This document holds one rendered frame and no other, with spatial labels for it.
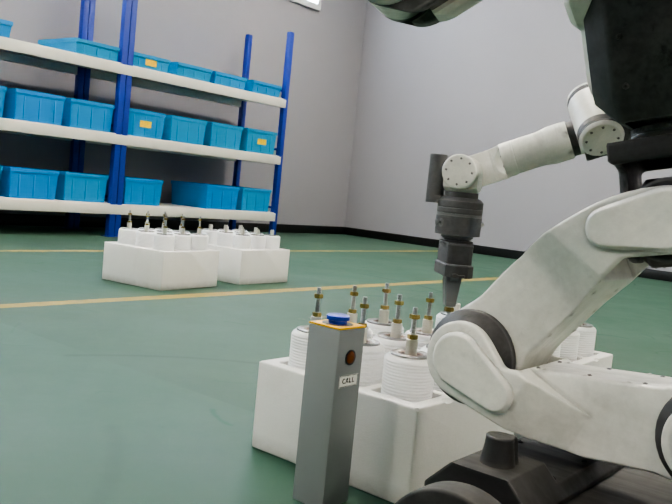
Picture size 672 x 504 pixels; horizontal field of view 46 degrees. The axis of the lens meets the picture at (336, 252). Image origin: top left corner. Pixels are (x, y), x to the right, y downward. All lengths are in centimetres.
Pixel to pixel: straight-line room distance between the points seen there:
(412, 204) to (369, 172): 72
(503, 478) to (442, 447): 49
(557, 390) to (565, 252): 20
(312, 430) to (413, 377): 21
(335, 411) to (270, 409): 30
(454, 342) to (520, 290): 12
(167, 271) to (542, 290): 273
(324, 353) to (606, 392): 47
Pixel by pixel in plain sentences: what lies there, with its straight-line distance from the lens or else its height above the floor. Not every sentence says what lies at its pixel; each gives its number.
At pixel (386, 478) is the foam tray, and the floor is 4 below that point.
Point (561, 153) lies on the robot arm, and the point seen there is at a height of 65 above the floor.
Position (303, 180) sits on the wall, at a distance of 894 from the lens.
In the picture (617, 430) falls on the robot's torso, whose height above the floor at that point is 26.
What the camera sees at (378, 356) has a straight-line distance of 154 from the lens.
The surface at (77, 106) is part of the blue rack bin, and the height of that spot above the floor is 95.
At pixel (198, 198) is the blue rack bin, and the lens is 704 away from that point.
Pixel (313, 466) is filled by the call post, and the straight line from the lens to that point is 140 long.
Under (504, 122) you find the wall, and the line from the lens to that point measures 855.
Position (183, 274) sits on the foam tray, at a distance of 380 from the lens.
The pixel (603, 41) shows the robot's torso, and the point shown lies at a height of 76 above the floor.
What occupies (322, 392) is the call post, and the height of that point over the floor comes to 20.
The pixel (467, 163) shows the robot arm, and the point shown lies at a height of 61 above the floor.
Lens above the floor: 54
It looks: 5 degrees down
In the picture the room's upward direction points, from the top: 6 degrees clockwise
